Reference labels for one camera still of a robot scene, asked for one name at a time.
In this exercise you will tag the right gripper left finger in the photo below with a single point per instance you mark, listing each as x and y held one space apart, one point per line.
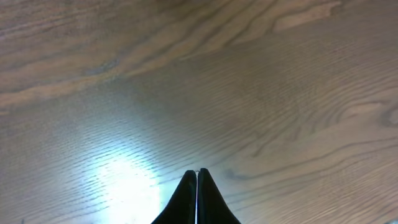
181 208

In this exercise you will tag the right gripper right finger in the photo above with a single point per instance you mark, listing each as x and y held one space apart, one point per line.
211 207

